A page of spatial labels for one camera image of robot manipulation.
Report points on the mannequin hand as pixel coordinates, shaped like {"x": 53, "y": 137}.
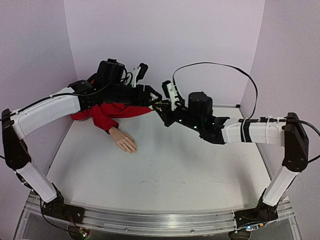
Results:
{"x": 123, "y": 140}

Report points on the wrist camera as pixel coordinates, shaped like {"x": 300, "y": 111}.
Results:
{"x": 138, "y": 73}
{"x": 171, "y": 92}

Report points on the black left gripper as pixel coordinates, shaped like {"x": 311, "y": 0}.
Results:
{"x": 148, "y": 97}

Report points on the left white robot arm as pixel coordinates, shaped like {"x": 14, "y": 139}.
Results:
{"x": 107, "y": 85}

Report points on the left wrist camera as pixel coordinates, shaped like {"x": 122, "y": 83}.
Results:
{"x": 138, "y": 73}

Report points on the aluminium front rail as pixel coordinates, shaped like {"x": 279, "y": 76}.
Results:
{"x": 58, "y": 220}

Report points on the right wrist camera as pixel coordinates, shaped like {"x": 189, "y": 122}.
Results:
{"x": 171, "y": 92}

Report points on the red cloth garment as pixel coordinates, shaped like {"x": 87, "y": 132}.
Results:
{"x": 104, "y": 115}

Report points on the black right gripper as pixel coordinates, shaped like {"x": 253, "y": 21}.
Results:
{"x": 172, "y": 113}

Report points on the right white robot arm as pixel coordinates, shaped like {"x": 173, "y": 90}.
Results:
{"x": 285, "y": 132}

